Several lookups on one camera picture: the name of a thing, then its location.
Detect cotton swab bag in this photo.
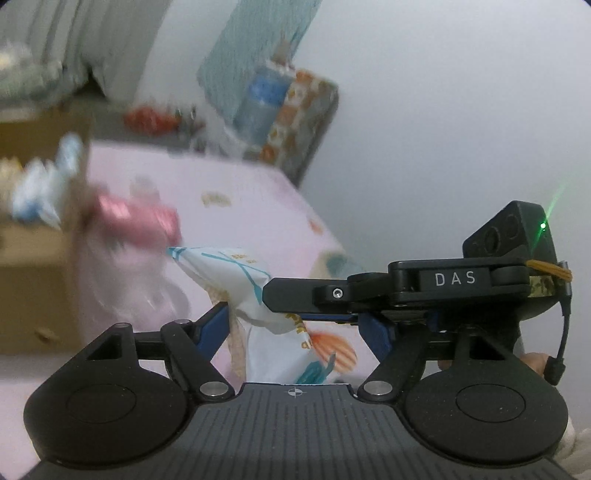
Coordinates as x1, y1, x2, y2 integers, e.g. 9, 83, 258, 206
168, 247, 334, 385

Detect pink plastic bag roll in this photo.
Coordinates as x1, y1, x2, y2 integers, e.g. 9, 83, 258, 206
94, 193, 182, 248

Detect blue face mask pack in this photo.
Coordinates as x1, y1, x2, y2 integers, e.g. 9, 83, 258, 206
9, 132, 85, 230

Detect cream cloth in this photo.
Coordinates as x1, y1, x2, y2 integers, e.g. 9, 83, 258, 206
0, 157, 24, 190

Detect person's right hand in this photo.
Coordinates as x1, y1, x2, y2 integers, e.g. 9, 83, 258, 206
438, 352, 562, 384

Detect clear drinking glass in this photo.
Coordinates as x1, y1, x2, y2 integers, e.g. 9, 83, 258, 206
85, 232, 190, 331

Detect brown cardboard box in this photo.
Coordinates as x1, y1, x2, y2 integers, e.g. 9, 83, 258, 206
1, 112, 92, 355

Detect patterned tile cabinet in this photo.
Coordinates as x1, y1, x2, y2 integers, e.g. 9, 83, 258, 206
259, 70, 339, 186

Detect blue water jug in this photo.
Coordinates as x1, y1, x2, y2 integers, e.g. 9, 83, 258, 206
233, 60, 294, 146

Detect small bottles on floor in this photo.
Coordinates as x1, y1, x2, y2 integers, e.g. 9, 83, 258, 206
175, 105, 206, 139

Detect red snack bag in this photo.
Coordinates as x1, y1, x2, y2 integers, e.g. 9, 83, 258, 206
123, 105, 180, 136

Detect grey green quilt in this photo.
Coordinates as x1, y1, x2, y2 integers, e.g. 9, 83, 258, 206
1, 42, 88, 109

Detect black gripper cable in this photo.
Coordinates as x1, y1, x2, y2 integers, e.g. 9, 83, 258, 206
544, 262, 575, 386

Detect teal patterned wall cloth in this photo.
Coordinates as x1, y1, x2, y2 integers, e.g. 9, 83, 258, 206
197, 0, 322, 123

